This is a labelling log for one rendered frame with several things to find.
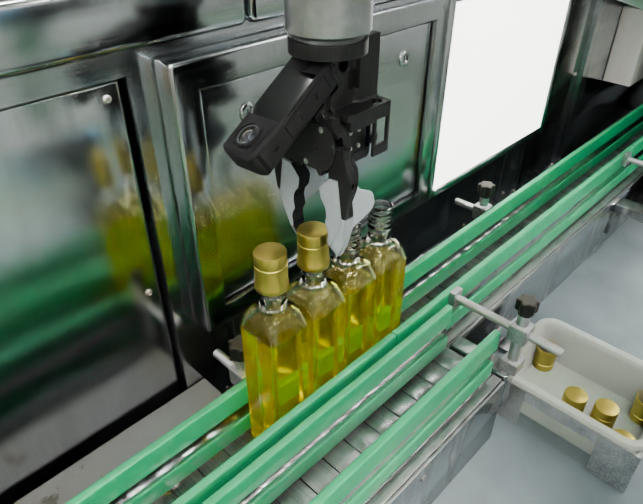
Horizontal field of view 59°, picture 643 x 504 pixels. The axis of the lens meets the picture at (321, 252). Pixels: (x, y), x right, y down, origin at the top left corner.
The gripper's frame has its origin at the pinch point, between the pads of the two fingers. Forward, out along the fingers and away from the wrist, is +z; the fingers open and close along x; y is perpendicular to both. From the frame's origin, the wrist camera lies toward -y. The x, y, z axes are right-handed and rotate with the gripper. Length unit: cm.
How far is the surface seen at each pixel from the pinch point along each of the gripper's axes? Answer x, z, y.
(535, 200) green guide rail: 3, 24, 66
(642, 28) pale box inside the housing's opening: 9, 1, 120
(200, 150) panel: 12.1, -7.4, -4.5
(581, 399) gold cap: -23, 34, 33
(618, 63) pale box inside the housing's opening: 12, 10, 120
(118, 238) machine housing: 16.3, 1.2, -13.5
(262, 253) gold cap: 0.4, -1.0, -6.6
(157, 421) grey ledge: 13.3, 27.2, -15.5
